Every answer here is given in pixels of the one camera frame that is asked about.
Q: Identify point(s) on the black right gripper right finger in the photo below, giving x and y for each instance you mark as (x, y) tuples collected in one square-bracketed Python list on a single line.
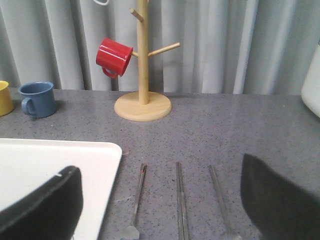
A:
[(280, 209)]

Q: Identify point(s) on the yellow enamel mug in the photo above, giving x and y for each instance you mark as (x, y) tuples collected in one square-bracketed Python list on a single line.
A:
[(6, 103)]

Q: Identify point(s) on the wooden mug tree stand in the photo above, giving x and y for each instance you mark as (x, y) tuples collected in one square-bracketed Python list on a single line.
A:
[(144, 105)]

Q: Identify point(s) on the white kettle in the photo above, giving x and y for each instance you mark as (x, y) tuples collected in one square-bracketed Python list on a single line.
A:
[(310, 91)]

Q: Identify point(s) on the blue enamel mug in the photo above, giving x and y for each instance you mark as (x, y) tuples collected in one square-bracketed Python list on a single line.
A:
[(38, 99)]

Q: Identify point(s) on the silver chopstick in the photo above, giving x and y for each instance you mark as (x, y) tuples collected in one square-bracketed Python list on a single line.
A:
[(179, 205), (183, 204)]

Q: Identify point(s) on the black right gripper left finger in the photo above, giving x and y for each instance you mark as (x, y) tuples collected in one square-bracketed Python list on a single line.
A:
[(51, 212)]

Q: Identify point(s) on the silver fork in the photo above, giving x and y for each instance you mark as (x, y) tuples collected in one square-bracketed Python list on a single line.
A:
[(131, 232)]

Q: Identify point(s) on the red enamel mug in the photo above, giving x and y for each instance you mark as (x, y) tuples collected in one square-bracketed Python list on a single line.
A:
[(113, 57)]

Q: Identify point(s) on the cream rabbit serving tray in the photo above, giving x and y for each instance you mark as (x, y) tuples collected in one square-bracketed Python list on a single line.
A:
[(25, 164)]

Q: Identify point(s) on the white mug on stand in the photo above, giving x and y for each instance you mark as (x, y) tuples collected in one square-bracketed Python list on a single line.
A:
[(101, 2)]

